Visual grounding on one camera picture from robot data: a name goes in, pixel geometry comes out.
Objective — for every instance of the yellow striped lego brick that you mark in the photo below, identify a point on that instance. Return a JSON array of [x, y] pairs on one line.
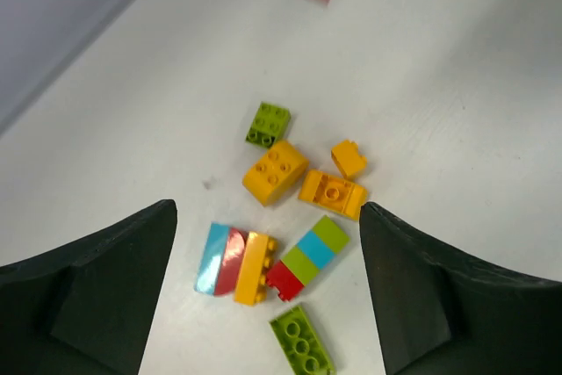
[[334, 194]]

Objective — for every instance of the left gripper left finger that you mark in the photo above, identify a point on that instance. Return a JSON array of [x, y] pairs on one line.
[[87, 307]]

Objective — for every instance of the blue red yellow lego stack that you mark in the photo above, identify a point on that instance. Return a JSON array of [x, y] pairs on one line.
[[235, 261]]

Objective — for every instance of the red green blue lego stack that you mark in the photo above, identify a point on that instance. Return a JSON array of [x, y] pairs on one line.
[[314, 251]]

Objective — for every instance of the small green lego brick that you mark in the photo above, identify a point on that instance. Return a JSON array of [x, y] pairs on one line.
[[268, 125]]

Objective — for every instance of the lime green long lego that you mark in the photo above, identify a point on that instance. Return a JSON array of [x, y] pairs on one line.
[[300, 343]]

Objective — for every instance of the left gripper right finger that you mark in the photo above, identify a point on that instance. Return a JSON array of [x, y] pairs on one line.
[[440, 310]]

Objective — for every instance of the small yellow lego brick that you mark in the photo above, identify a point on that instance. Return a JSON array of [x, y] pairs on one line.
[[348, 159]]

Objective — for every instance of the large yellow lego brick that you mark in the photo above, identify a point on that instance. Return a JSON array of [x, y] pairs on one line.
[[275, 173]]

